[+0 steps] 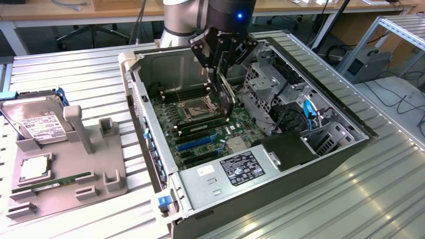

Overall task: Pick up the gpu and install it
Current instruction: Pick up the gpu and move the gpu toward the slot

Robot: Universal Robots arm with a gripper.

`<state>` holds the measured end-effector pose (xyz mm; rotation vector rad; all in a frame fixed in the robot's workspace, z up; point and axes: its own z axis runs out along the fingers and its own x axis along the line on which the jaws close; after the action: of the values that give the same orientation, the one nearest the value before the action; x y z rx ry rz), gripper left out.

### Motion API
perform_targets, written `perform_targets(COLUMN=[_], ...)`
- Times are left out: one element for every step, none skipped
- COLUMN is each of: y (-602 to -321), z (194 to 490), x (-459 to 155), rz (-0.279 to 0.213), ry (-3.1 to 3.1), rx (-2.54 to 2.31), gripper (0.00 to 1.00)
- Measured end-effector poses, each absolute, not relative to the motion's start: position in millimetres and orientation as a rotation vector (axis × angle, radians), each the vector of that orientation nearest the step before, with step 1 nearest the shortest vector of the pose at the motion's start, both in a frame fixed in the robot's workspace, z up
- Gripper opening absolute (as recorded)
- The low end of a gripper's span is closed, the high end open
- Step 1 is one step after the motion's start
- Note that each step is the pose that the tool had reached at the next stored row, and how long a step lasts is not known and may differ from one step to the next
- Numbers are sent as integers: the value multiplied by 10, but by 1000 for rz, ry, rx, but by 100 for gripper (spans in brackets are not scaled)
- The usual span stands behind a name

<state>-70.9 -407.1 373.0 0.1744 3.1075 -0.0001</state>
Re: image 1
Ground grey equipment unit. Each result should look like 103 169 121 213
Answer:
341 47 395 85

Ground office chair with star base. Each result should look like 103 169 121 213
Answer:
55 23 132 50

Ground metal socket cover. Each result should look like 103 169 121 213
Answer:
204 84 221 111

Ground black RAM slot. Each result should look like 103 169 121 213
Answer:
159 84 208 97
161 90 211 104
173 116 229 130

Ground grey power supply unit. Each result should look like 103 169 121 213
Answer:
172 143 283 212

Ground thin locking lever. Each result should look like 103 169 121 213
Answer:
173 83 184 105

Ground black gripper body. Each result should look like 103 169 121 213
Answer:
204 0 257 52

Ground aluminium profile frame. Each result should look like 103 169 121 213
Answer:
337 13 425 78

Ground light blue network cable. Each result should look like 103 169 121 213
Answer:
51 0 89 11

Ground GPU graphics card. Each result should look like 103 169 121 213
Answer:
199 65 237 118

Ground hard disk with blue rails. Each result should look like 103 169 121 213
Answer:
0 86 76 145

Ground CPU chip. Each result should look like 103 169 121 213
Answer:
19 157 51 182

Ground long wooden desk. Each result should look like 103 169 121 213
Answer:
255 0 419 33

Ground installed RAM stick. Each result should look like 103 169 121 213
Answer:
179 120 228 135

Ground wooden desk with white frame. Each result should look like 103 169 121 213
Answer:
0 0 167 57

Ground silver chipset heatsink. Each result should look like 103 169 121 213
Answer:
227 138 248 152

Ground black wire bundle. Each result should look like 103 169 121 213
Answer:
268 98 325 134

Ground black office chair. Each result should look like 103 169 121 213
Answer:
253 14 304 31

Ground black table wires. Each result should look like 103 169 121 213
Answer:
361 81 425 118

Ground blue expansion slot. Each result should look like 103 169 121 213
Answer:
177 136 217 152

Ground green motherboard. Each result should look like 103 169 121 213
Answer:
151 83 253 170

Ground beige arm cable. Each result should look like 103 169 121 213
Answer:
131 0 148 45

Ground black stand pole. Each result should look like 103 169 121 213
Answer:
312 0 352 54

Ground blue SATA wire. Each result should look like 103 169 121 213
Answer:
303 99 317 131

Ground grey parts rack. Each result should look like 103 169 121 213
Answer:
4 104 129 220

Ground silver metal disk bay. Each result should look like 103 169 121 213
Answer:
243 61 315 118

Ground black plastic cover box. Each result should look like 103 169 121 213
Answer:
260 131 321 172

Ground open black PC case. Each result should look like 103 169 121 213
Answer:
119 36 380 239

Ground long black expansion slot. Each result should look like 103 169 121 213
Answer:
175 132 213 145

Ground green RAM stick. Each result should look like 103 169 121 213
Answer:
11 172 93 194

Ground CPU socket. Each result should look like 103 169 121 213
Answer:
179 98 213 122

